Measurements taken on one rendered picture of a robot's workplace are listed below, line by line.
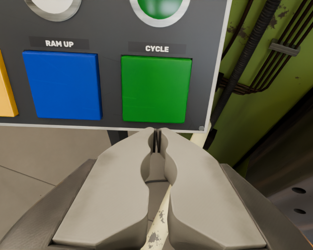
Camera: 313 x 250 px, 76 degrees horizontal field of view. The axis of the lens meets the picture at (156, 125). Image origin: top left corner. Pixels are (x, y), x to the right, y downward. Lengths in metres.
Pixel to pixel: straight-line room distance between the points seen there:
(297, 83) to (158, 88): 0.40
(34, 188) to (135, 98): 1.19
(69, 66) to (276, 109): 0.52
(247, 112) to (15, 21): 0.57
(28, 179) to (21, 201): 0.12
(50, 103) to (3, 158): 1.30
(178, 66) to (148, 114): 0.06
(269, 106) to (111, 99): 0.47
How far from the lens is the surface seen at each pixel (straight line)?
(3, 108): 0.29
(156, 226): 0.54
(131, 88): 0.23
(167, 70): 0.22
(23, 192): 1.39
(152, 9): 0.22
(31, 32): 0.25
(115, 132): 0.53
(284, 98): 0.60
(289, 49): 0.50
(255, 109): 0.63
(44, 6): 0.24
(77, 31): 0.23
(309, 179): 0.49
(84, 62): 0.23
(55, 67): 0.24
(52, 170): 1.37
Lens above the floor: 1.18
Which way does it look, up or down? 57 degrees down
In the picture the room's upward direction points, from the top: 5 degrees clockwise
